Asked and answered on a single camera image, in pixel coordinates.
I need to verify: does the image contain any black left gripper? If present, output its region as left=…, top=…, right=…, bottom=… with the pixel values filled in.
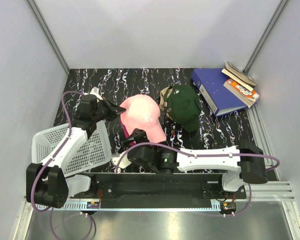
left=93, top=96, right=126, bottom=123

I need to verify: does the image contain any dark green cap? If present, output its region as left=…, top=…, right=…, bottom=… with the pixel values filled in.
left=162, top=84, right=202, bottom=132

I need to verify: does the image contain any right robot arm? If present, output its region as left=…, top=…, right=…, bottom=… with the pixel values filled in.
left=113, top=128, right=268, bottom=199

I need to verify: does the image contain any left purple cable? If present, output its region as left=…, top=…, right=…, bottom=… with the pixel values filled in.
left=29, top=91, right=91, bottom=213

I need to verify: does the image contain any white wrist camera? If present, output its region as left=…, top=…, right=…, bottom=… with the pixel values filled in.
left=110, top=153, right=132, bottom=174
left=89, top=87, right=103, bottom=101

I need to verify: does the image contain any blue binder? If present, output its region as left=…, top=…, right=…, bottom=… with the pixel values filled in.
left=191, top=68, right=260, bottom=117

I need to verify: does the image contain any stack of books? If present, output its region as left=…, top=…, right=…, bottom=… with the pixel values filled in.
left=221, top=61, right=260, bottom=108

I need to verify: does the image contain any white plastic basket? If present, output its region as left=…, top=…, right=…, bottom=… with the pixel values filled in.
left=31, top=121, right=112, bottom=177

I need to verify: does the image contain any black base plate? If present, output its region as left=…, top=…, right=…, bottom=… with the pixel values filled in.
left=74, top=173, right=247, bottom=210

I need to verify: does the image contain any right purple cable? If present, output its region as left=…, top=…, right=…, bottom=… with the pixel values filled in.
left=114, top=142, right=281, bottom=175

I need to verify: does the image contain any red mesh cap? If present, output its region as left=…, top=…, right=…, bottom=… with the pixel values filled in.
left=122, top=125, right=130, bottom=139

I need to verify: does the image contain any pink cap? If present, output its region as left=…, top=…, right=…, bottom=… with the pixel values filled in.
left=119, top=94, right=167, bottom=143

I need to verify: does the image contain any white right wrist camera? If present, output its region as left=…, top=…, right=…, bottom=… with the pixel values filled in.
left=110, top=153, right=132, bottom=174

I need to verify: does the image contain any purple cable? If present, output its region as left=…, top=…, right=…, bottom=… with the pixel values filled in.
left=29, top=91, right=91, bottom=213
left=114, top=142, right=281, bottom=175

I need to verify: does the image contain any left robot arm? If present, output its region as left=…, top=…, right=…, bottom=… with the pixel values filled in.
left=26, top=94, right=126, bottom=211

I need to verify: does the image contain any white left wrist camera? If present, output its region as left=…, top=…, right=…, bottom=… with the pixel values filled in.
left=89, top=87, right=103, bottom=101

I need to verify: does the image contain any beige baseball cap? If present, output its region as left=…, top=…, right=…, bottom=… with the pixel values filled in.
left=159, top=86, right=172, bottom=112

